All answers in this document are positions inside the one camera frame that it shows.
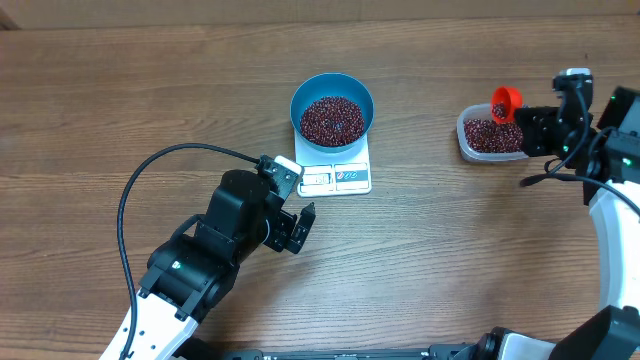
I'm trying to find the red scoop with blue handle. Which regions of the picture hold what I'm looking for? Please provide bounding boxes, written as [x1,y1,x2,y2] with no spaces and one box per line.
[490,86,523,124]

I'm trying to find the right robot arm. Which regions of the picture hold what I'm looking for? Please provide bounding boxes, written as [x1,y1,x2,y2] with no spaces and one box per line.
[457,76,639,360]

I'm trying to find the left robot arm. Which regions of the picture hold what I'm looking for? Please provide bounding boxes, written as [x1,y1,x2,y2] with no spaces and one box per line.
[102,161,315,359]

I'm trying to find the white digital kitchen scale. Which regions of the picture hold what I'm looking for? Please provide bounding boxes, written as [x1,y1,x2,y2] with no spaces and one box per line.
[294,133,372,198]

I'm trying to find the red beans in bowl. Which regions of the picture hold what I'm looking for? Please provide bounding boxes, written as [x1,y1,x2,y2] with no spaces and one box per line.
[300,96,365,147]

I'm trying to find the blue plastic bowl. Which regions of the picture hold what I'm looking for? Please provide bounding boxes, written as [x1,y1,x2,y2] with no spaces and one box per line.
[289,72,376,152]

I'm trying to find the red adzuki beans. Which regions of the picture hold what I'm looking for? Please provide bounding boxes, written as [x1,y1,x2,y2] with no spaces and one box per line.
[456,103,526,162]

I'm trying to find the clear plastic container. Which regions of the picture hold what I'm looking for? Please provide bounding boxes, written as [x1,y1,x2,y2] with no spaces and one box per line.
[456,103,528,163]

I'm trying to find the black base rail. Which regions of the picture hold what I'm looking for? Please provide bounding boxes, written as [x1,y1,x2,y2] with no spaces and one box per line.
[172,339,499,360]

